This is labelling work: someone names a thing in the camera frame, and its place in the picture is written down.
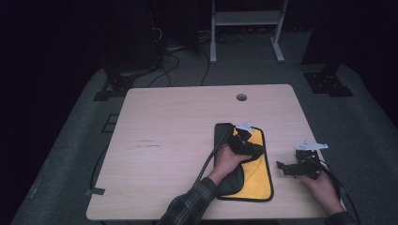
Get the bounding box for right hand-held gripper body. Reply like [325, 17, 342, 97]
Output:
[283, 140, 329, 181]

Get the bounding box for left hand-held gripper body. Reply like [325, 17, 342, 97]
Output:
[227, 122, 256, 157]

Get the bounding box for black and yellow cloth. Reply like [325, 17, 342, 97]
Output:
[213, 122, 275, 203]

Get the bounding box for person's left hand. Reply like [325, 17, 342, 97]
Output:
[208, 143, 253, 186]

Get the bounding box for person's right hand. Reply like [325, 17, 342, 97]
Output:
[297, 170, 345, 217]

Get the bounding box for black stand base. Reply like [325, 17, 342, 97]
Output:
[93, 59, 158, 102]
[302, 59, 355, 98]

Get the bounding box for white metal stand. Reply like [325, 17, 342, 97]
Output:
[209, 0, 289, 65]

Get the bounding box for grey tape strip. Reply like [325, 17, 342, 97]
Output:
[84, 187, 106, 197]

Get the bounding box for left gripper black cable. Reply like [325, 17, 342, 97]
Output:
[192, 125, 235, 188]

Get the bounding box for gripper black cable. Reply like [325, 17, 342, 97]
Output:
[308, 157, 360, 224]
[192, 125, 235, 188]

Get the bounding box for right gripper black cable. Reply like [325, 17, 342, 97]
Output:
[308, 157, 360, 224]

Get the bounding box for black floor cables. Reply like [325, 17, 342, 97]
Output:
[146, 26, 248, 88]

